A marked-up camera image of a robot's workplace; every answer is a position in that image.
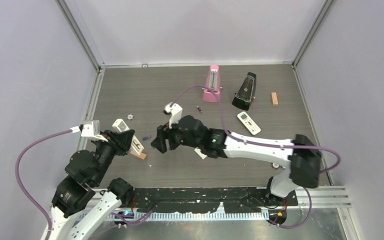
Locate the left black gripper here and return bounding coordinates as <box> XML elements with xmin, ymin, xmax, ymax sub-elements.
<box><xmin>92</xmin><ymin>127</ymin><xmax>135</xmax><ymax>184</ymax></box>

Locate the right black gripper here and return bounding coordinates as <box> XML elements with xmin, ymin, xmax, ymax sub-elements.
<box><xmin>152</xmin><ymin>115</ymin><xmax>202</xmax><ymax>154</ymax></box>

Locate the white remote control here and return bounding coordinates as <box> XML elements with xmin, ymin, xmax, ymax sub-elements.
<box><xmin>237</xmin><ymin>111</ymin><xmax>261</xmax><ymax>136</ymax></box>
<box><xmin>112</xmin><ymin>118</ymin><xmax>146</xmax><ymax>159</ymax></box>

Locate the white battery cover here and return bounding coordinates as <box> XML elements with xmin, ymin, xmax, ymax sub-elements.
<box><xmin>194</xmin><ymin>148</ymin><xmax>207</xmax><ymax>160</ymax></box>

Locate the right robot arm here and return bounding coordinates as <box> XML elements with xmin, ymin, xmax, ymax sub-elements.
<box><xmin>151</xmin><ymin>115</ymin><xmax>322</xmax><ymax>205</ymax></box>

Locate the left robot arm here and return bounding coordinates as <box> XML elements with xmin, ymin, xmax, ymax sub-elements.
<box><xmin>42</xmin><ymin>129</ymin><xmax>135</xmax><ymax>240</ymax></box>

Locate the orange block near left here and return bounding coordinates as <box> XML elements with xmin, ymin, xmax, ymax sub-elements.
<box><xmin>130</xmin><ymin>151</ymin><xmax>147</xmax><ymax>160</ymax></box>

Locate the orange block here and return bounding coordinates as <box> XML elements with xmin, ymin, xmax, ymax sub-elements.
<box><xmin>130</xmin><ymin>151</ymin><xmax>147</xmax><ymax>160</ymax></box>
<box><xmin>271</xmin><ymin>92</ymin><xmax>279</xmax><ymax>106</ymax></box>

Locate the lone poker chip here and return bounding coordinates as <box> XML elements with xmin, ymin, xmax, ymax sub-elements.
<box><xmin>126</xmin><ymin>113</ymin><xmax>135</xmax><ymax>121</ymax></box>

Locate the pink metronome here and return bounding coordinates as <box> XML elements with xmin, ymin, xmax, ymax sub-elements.
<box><xmin>202</xmin><ymin>65</ymin><xmax>222</xmax><ymax>103</ymax></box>

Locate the black metronome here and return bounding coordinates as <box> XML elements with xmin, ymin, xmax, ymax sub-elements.
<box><xmin>231</xmin><ymin>72</ymin><xmax>257</xmax><ymax>111</ymax></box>

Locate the poker chip two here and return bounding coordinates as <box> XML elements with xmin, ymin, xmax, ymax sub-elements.
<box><xmin>271</xmin><ymin>163</ymin><xmax>280</xmax><ymax>170</ymax></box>

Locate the orange block near right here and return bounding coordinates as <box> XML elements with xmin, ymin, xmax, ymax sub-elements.
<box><xmin>271</xmin><ymin>92</ymin><xmax>279</xmax><ymax>106</ymax></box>

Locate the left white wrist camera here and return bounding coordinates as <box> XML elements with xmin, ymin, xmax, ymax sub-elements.
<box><xmin>70</xmin><ymin>120</ymin><xmax>108</xmax><ymax>142</ymax></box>

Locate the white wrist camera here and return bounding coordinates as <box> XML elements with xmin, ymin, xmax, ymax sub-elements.
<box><xmin>70</xmin><ymin>120</ymin><xmax>108</xmax><ymax>142</ymax></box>
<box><xmin>163</xmin><ymin>102</ymin><xmax>183</xmax><ymax>129</ymax></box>

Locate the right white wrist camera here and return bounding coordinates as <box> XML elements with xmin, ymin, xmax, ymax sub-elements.
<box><xmin>163</xmin><ymin>102</ymin><xmax>183</xmax><ymax>129</ymax></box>

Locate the white slotted cable duct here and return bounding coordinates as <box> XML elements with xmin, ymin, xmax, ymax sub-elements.
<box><xmin>112</xmin><ymin>210</ymin><xmax>271</xmax><ymax>222</ymax></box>

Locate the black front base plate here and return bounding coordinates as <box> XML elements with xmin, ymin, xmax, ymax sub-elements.
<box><xmin>122</xmin><ymin>186</ymin><xmax>298</xmax><ymax>214</ymax></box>

